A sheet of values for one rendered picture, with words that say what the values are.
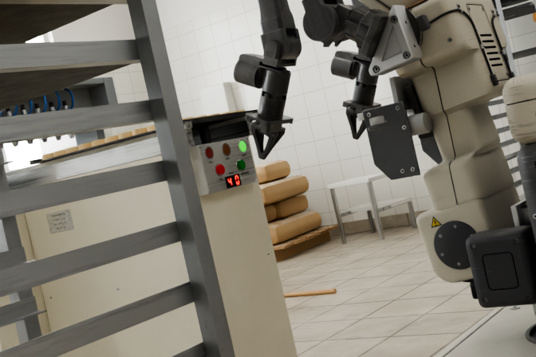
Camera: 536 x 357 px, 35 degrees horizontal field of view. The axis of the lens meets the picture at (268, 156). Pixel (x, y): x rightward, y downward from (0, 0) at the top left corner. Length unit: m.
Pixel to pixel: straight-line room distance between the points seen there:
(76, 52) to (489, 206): 0.98
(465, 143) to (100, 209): 1.18
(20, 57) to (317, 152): 5.99
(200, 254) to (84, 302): 1.50
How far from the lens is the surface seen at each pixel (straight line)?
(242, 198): 2.52
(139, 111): 1.23
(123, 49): 1.24
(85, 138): 3.29
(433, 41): 1.78
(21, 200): 1.09
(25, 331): 1.59
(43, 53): 1.15
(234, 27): 7.44
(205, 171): 2.36
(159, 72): 1.23
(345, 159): 6.90
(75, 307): 2.75
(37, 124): 1.12
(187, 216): 1.23
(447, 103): 1.84
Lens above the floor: 0.77
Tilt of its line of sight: level
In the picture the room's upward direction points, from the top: 13 degrees counter-clockwise
